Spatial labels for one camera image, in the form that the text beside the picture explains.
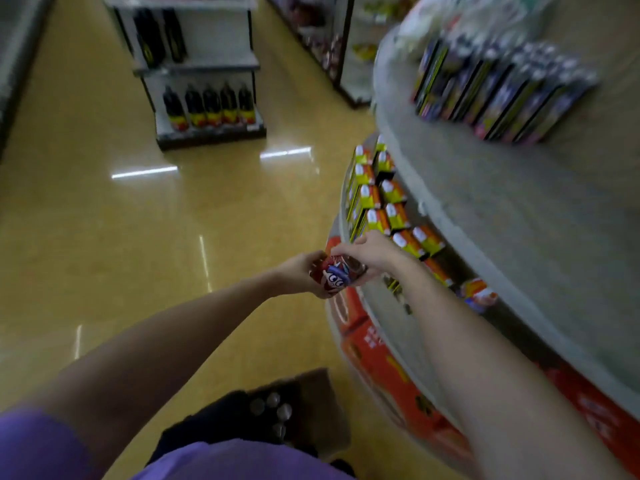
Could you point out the group of dark bottles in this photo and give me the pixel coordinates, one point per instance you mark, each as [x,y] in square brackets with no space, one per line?
[212,107]

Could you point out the red porridge print carton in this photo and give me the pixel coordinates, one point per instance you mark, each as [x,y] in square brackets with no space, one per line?
[345,307]
[390,379]

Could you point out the purple shirt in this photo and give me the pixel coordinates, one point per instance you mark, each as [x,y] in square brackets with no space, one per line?
[40,444]

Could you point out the person's left forearm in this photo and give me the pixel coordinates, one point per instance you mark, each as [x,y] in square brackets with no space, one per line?
[150,344]

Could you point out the group of tall blue-yellow cans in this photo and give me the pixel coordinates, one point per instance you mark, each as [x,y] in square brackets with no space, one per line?
[500,89]

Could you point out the person's right forearm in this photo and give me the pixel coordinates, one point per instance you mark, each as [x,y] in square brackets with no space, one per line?
[500,394]

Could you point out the person's right hand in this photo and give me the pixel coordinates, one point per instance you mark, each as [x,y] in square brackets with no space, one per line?
[382,254]

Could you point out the row of yellow orange cartons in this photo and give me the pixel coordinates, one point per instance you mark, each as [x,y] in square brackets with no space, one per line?
[395,192]

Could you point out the pile of yellow snack packets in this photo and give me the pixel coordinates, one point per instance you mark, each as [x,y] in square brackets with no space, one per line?
[365,52]

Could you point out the round wooden shelf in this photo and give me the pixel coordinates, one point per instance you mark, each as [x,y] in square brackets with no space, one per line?
[500,204]

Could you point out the white end rack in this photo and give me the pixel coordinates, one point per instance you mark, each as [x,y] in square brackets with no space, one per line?
[215,34]

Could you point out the person's left hand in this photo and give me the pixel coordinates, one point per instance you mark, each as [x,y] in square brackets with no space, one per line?
[297,279]

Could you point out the can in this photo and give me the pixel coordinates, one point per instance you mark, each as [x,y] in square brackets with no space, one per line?
[337,277]

